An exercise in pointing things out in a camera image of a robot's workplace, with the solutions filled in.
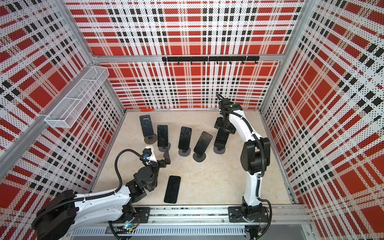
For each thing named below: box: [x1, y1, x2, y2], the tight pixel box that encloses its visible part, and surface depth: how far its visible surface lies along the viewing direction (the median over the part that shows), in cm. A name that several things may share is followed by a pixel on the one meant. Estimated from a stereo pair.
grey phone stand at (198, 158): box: [192, 152, 206, 163], surface depth 97 cm
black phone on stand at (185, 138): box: [178, 126, 193, 151], surface depth 93 cm
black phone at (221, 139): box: [214, 127, 230, 150], surface depth 92 cm
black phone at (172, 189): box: [164, 175, 181, 204], surface depth 84 cm
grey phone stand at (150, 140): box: [144, 133, 158, 145], surface depth 105 cm
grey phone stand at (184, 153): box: [178, 147, 191, 157], surface depth 98 cm
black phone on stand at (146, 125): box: [139, 114, 154, 137], surface depth 98 cm
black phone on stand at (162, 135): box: [157, 124, 168, 148], surface depth 95 cm
